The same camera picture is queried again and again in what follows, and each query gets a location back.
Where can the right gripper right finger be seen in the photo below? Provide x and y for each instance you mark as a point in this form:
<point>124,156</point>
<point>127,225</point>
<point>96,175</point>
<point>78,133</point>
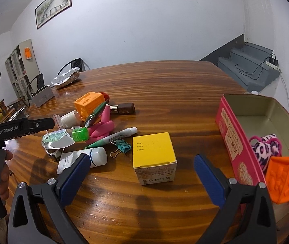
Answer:
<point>258,224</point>

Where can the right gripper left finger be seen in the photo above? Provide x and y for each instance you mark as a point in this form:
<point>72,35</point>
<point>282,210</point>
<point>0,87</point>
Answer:
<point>26,224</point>

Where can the foil lid cup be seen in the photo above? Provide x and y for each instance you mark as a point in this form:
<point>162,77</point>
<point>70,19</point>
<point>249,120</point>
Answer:
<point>57,140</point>

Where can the white squeeze tube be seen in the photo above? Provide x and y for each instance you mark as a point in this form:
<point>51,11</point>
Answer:
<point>93,157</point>

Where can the green bottle cap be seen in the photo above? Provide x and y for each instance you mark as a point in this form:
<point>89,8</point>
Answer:
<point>80,134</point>

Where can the small white jar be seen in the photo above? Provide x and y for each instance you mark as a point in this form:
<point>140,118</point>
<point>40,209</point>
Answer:
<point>71,119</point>

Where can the pink rubber toy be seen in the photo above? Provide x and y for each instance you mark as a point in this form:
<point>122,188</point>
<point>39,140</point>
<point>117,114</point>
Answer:
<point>101,129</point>

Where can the green foil sachet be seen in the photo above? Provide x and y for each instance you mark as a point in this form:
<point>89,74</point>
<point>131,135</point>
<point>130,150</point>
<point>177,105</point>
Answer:
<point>92,118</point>

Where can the orange cube toy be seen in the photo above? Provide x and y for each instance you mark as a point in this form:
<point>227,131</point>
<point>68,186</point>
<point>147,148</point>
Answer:
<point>86,104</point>

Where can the green white marker pen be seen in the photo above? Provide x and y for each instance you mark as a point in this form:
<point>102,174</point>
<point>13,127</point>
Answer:
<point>118,135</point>

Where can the yellow cardboard box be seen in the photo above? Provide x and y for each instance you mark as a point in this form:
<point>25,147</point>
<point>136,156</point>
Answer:
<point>154,159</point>

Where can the person's left hand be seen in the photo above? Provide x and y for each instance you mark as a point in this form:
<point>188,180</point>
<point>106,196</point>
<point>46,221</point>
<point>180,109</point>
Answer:
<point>5,174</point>

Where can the orange cube in box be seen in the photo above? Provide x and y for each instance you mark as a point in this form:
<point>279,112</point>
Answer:
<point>277,179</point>

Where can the grey open box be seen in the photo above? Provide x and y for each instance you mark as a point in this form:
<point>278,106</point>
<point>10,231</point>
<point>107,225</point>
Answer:
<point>42,95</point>

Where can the black chair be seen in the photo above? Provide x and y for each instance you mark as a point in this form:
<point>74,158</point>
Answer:
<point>39,80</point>
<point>76,63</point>

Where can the pink leopard plush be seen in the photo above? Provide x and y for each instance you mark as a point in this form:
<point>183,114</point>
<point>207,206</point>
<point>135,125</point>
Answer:
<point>265,147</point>

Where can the grey cabinet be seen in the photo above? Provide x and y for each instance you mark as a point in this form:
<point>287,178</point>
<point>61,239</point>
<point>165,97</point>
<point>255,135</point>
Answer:
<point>21,67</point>

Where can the teal binder clip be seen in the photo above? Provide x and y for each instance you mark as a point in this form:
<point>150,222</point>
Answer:
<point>122,147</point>

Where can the foil tray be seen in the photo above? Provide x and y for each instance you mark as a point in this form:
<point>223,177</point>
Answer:
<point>66,78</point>

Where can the pink tin box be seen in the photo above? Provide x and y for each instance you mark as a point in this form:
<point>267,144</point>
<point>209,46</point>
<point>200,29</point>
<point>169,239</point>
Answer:
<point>241,117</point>

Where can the brown lipstick tube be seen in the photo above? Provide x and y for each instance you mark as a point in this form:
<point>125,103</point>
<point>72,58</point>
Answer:
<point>123,109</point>

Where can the red ball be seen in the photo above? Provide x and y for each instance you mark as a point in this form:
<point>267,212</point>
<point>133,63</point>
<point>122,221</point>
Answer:
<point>106,96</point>

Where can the framed landscape painting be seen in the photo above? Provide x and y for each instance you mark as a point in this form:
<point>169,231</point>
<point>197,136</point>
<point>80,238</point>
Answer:
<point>48,9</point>

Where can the grey stairs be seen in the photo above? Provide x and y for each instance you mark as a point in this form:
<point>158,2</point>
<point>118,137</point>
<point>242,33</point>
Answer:
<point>247,66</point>

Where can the white power strip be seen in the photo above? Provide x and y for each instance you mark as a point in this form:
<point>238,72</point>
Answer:
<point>273,66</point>

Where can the white door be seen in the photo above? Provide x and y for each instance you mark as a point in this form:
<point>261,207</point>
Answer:
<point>259,29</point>

